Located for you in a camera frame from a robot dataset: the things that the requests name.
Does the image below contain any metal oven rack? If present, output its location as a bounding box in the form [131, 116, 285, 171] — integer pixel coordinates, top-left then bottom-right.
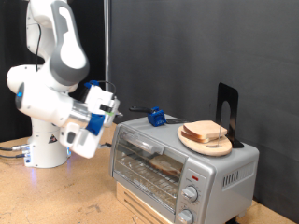
[116, 153, 184, 206]

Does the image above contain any round wooden plate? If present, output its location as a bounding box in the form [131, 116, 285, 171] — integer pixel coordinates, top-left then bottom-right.
[177, 125, 234, 158]

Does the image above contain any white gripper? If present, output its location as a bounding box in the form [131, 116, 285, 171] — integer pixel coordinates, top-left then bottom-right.
[73, 86, 124, 160]

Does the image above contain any black metal bookend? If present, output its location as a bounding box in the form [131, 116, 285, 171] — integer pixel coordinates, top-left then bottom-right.
[215, 82, 245, 149]

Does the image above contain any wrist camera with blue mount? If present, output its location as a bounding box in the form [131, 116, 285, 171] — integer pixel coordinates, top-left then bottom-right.
[85, 104, 115, 136]

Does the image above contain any silver toaster oven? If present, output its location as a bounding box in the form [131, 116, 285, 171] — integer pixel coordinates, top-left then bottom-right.
[109, 113, 260, 224]

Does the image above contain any white bread slice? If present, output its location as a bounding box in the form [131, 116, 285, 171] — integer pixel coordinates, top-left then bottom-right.
[182, 119, 229, 140]
[149, 154, 185, 177]
[180, 130, 211, 145]

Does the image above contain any glass oven door with handle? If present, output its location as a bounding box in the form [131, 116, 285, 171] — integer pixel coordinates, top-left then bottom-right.
[110, 124, 190, 217]

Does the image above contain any vertical metal pole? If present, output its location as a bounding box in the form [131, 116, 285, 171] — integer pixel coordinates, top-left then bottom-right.
[104, 0, 111, 91]

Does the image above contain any slotted spatula with blue block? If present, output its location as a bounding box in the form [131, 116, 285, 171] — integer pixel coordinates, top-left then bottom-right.
[128, 105, 190, 128]

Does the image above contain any robot base cable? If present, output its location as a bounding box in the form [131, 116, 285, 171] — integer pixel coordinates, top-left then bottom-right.
[0, 153, 28, 160]
[0, 144, 31, 152]

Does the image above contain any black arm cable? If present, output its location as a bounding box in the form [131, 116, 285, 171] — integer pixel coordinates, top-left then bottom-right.
[35, 22, 118, 97]

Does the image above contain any silver oven knob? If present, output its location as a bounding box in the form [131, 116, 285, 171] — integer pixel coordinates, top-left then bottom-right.
[181, 185, 200, 203]
[176, 209, 194, 224]

